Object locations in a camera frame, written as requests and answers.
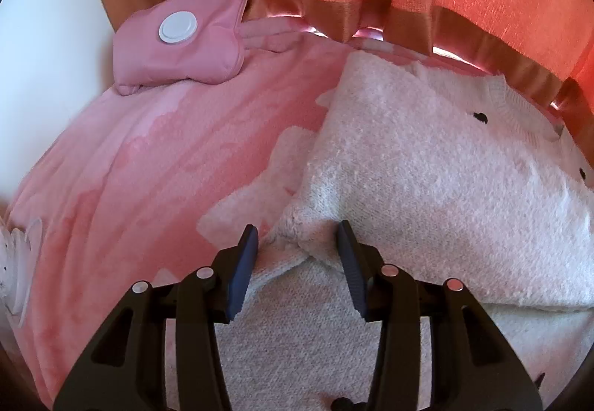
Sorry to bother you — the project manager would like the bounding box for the pink hot water bag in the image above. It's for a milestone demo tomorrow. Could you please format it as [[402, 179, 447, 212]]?
[[113, 0, 308, 96]]

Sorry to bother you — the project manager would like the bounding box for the pink fleece blanket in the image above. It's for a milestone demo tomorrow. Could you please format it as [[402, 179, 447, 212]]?
[[8, 32, 350, 405]]

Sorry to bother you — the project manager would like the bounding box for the cream knitted sweater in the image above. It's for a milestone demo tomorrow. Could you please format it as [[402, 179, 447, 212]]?
[[164, 50, 594, 411]]

